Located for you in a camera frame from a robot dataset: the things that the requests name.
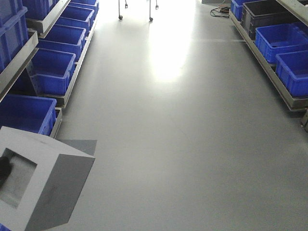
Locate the gray square base block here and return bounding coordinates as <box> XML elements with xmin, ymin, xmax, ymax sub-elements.
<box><xmin>0</xmin><ymin>127</ymin><xmax>95</xmax><ymax>231</ymax></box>

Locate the black bin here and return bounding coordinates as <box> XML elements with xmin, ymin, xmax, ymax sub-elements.
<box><xmin>241</xmin><ymin>0</ymin><xmax>298</xmax><ymax>40</ymax></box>

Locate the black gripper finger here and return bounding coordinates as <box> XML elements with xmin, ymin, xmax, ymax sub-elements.
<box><xmin>0</xmin><ymin>156</ymin><xmax>12</xmax><ymax>186</ymax></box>

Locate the blue bin right row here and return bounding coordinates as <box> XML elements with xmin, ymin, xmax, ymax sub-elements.
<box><xmin>275</xmin><ymin>50</ymin><xmax>308</xmax><ymax>97</ymax></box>
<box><xmin>255</xmin><ymin>23</ymin><xmax>308</xmax><ymax>64</ymax></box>

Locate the blue bin row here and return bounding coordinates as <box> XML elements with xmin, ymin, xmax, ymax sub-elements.
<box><xmin>255</xmin><ymin>23</ymin><xmax>308</xmax><ymax>64</ymax></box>
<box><xmin>275</xmin><ymin>50</ymin><xmax>308</xmax><ymax>97</ymax></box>
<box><xmin>0</xmin><ymin>94</ymin><xmax>57</xmax><ymax>136</ymax></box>
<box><xmin>32</xmin><ymin>48</ymin><xmax>76</xmax><ymax>96</ymax></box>

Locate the blue bin left row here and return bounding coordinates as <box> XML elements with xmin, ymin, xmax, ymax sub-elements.
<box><xmin>32</xmin><ymin>48</ymin><xmax>76</xmax><ymax>96</ymax></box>
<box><xmin>0</xmin><ymin>94</ymin><xmax>57</xmax><ymax>136</ymax></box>

